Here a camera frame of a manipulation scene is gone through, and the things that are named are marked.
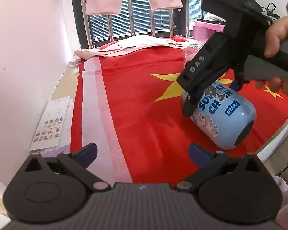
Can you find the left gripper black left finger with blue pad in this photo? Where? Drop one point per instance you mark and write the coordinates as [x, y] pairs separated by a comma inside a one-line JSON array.
[[75, 164]]

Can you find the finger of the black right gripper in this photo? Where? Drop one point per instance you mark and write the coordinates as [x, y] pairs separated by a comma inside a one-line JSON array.
[[189, 102]]

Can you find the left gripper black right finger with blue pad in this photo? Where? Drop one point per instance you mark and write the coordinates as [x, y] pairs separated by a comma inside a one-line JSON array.
[[209, 165]]

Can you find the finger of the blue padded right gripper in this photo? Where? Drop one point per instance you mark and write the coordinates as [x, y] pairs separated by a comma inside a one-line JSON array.
[[235, 86]]

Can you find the blue cartoon steel cup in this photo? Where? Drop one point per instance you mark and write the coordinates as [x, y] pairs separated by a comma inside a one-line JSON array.
[[224, 116]]

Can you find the pink steel cup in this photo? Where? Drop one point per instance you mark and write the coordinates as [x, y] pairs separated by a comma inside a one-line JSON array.
[[190, 52]]

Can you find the person's right hand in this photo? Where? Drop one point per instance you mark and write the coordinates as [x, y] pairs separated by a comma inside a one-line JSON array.
[[276, 33]]

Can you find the sticker sheet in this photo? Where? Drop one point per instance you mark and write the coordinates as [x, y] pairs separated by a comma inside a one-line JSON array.
[[49, 129]]

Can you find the pink storage box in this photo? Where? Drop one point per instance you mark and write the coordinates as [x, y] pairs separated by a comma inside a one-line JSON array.
[[204, 30]]

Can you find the red flag cloth yellow stars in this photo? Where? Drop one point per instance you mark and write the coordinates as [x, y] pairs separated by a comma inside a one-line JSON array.
[[129, 107]]

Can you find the steel window railing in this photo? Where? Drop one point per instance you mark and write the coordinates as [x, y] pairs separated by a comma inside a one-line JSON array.
[[135, 18]]

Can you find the pink white folded cloth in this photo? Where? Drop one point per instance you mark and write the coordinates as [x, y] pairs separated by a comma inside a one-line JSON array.
[[136, 43]]

